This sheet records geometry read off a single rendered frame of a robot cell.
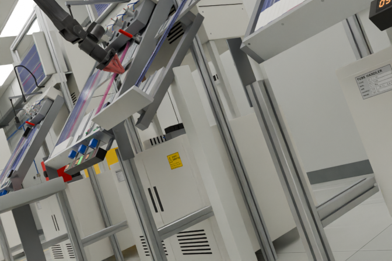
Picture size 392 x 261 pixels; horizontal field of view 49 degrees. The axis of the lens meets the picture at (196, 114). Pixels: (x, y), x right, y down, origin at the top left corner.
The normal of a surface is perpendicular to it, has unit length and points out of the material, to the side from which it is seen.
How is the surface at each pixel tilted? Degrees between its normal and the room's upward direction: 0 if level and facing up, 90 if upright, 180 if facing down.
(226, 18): 90
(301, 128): 90
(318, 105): 90
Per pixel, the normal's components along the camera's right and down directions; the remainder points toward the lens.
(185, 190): -0.75, 0.21
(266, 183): 0.58, -0.27
